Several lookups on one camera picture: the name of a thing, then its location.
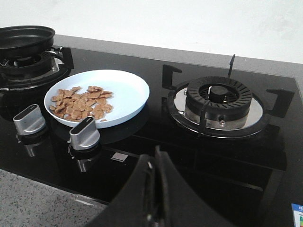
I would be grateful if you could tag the black frying pan green handle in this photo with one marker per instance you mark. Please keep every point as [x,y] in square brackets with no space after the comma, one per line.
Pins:
[24,41]

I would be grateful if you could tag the silver stove knob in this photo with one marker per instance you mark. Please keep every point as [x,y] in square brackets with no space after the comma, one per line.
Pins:
[29,121]
[85,134]

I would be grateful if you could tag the black gas burner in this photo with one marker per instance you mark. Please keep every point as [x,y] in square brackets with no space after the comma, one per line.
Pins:
[221,107]
[39,70]

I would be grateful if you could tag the brown meat pieces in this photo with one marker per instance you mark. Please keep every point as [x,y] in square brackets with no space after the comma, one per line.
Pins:
[73,106]

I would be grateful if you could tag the blue energy label sticker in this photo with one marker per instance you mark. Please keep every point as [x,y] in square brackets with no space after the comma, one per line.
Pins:
[297,215]

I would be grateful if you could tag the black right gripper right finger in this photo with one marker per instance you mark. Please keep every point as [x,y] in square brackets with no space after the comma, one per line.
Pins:
[180,205]

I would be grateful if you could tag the black glass gas cooktop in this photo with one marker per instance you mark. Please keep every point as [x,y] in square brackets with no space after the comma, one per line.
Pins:
[250,181]

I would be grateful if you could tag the right black gas burner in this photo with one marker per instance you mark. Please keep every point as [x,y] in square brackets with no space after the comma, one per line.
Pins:
[221,107]

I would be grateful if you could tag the right silver stove knob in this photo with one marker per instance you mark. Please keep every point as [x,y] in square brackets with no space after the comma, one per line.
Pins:
[85,134]

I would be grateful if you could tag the left black gas burner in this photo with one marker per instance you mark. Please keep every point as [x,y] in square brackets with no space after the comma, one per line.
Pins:
[39,70]

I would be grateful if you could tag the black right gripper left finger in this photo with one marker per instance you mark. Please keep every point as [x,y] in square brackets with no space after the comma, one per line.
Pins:
[134,206]

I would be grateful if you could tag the left silver stove knob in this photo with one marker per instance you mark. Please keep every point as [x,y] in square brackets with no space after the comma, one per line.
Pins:
[29,121]

